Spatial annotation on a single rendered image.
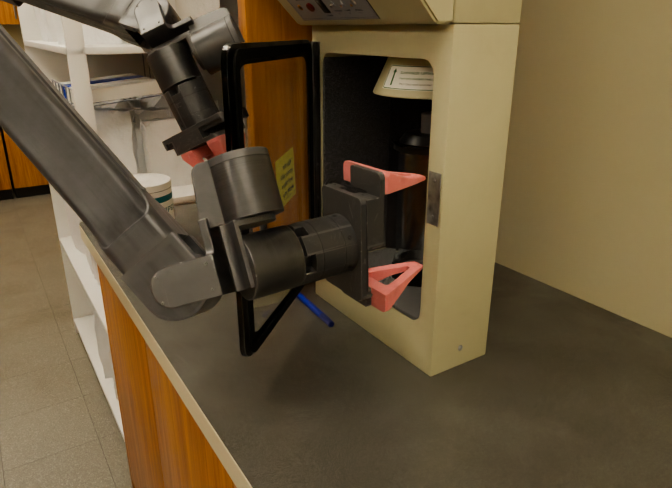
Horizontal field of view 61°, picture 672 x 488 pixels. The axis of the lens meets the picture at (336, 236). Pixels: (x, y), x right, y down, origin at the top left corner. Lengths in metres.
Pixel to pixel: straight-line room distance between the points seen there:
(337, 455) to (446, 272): 0.27
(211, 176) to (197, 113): 0.28
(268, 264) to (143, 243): 0.10
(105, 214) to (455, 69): 0.42
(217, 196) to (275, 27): 0.53
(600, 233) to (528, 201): 0.16
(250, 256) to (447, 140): 0.33
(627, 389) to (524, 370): 0.14
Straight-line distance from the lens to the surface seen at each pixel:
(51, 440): 2.42
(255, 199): 0.48
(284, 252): 0.48
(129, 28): 0.85
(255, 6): 0.97
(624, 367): 0.95
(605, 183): 1.10
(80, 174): 0.53
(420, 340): 0.83
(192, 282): 0.48
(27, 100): 0.56
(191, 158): 0.78
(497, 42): 0.75
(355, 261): 0.52
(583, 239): 1.14
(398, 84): 0.81
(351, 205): 0.51
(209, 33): 0.78
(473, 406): 0.79
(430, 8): 0.67
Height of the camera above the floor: 1.40
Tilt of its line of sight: 20 degrees down
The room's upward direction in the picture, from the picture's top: straight up
